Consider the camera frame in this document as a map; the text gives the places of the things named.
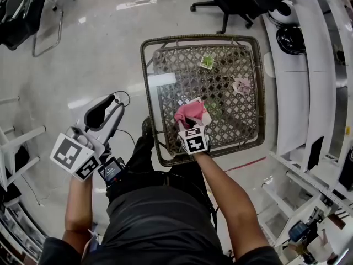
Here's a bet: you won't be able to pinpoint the person's black trousers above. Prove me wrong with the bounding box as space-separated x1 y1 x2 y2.
105 132 212 204

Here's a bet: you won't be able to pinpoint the person's right forearm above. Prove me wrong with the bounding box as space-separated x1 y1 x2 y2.
194 150 273 261

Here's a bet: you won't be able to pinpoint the wicker glass-top table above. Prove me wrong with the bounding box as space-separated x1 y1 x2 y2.
140 34 267 167

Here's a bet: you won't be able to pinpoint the pink cloth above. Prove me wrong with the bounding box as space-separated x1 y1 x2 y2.
174 98 206 129

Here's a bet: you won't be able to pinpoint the grey metal-frame chair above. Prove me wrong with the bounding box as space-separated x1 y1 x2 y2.
0 0 78 58

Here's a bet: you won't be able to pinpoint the white curved desk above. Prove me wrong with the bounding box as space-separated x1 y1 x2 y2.
261 0 353 173

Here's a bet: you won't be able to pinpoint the thin black cable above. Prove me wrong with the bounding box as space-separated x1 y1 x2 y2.
114 90 138 140

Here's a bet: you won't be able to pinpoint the black belt-worn device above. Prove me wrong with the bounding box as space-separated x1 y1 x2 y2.
97 157 128 188

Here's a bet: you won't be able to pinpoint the white round appliance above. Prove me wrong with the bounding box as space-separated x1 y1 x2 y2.
268 0 295 25

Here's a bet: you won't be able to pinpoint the small green potted plant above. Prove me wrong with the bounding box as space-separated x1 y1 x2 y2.
200 54 216 70

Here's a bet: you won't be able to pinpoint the person's black shoe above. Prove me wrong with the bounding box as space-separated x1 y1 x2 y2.
141 116 153 138

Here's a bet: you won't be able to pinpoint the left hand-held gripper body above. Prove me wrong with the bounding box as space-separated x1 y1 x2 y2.
49 124 109 182

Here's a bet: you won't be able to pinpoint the white metal rack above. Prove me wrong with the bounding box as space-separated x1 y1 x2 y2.
0 124 47 192

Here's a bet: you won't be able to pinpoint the person's left forearm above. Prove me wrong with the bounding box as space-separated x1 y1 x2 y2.
64 174 94 242

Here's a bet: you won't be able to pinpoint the white shelf frame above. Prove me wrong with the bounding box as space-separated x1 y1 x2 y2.
258 150 353 248

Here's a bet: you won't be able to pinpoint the black round bowl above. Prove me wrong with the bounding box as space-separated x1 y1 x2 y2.
276 25 307 55

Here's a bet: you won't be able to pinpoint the pink crumpled paper flower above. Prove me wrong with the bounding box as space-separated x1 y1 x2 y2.
232 77 252 95

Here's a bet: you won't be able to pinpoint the person's black shirt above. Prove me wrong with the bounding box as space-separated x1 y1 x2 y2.
40 185 284 265

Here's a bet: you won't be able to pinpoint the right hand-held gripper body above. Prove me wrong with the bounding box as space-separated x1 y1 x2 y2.
177 119 210 156

